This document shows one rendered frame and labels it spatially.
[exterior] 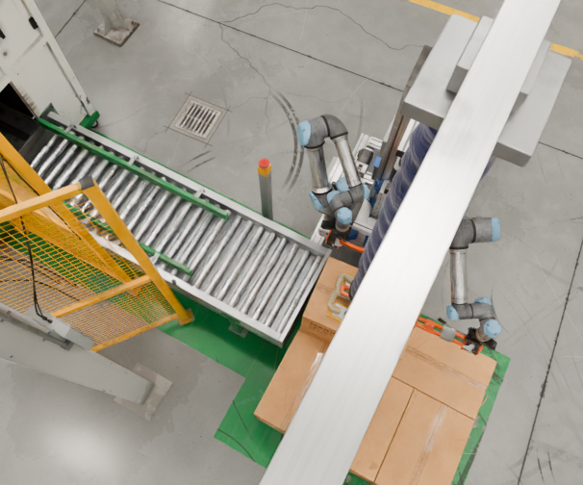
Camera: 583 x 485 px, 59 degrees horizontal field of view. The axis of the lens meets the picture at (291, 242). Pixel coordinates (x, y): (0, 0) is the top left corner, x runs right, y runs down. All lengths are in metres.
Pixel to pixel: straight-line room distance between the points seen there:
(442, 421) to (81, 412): 2.43
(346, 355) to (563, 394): 3.61
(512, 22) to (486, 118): 0.24
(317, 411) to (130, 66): 4.67
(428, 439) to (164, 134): 3.18
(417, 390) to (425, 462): 0.41
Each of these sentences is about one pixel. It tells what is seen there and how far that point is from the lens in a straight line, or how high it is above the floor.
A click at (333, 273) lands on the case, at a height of 0.94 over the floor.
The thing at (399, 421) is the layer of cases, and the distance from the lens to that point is 3.37.
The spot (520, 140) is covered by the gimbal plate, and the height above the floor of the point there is 2.88.
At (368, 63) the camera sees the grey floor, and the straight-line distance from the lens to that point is 5.13.
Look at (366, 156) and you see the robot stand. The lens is 3.36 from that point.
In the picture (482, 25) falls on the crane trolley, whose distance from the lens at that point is 1.29.
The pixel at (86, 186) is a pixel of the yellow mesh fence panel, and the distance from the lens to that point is 2.08.
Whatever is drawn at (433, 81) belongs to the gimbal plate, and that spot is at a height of 2.88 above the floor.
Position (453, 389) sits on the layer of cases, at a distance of 3.45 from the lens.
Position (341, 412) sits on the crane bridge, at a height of 3.05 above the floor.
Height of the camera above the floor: 3.82
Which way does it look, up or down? 68 degrees down
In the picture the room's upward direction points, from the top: 2 degrees clockwise
